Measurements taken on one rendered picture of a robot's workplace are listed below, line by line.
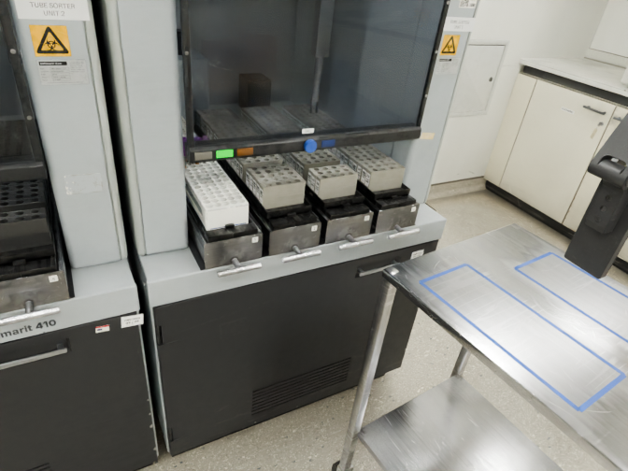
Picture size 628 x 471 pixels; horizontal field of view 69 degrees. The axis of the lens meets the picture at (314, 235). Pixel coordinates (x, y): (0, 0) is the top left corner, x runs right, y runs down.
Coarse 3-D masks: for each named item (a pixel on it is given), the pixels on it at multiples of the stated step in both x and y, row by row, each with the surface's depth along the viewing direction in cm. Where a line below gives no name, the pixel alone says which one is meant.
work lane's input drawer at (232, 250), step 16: (192, 208) 107; (192, 224) 105; (240, 224) 103; (208, 240) 98; (224, 240) 99; (240, 240) 101; (256, 240) 103; (208, 256) 99; (224, 256) 102; (240, 256) 104; (256, 256) 106; (224, 272) 99; (240, 272) 100
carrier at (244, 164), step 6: (240, 162) 117; (246, 162) 118; (252, 162) 117; (258, 162) 117; (264, 162) 118; (270, 162) 119; (276, 162) 120; (240, 168) 118; (246, 168) 117; (240, 174) 118; (246, 174) 118
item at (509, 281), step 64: (448, 256) 100; (512, 256) 103; (384, 320) 100; (448, 320) 83; (512, 320) 85; (576, 320) 87; (448, 384) 139; (512, 384) 73; (576, 384) 73; (384, 448) 119; (448, 448) 121; (512, 448) 123
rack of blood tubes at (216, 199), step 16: (192, 176) 111; (208, 176) 111; (224, 176) 113; (192, 192) 106; (208, 192) 105; (224, 192) 107; (208, 208) 98; (224, 208) 99; (240, 208) 101; (208, 224) 100; (224, 224) 102
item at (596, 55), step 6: (588, 54) 307; (594, 54) 303; (600, 54) 300; (606, 54) 297; (612, 54) 294; (594, 60) 303; (600, 60) 301; (606, 60) 298; (612, 60) 294; (618, 60) 291; (624, 60) 288; (618, 66) 291; (624, 66) 288
